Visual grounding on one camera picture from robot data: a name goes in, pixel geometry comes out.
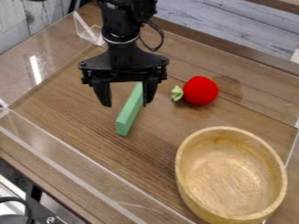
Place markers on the clear acrylic corner bracket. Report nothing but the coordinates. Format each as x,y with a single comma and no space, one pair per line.
90,33

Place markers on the brown wooden bowl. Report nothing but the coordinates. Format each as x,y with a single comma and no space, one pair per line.
230,176

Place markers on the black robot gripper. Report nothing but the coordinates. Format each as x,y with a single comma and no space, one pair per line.
125,64

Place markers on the green rectangular block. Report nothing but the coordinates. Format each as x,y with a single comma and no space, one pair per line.
129,113

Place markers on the clear acrylic wall panel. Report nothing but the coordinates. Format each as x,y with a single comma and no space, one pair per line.
89,189

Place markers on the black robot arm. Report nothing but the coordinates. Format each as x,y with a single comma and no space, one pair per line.
125,16

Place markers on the red plush strawberry toy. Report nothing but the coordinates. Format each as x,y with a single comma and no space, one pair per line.
199,91

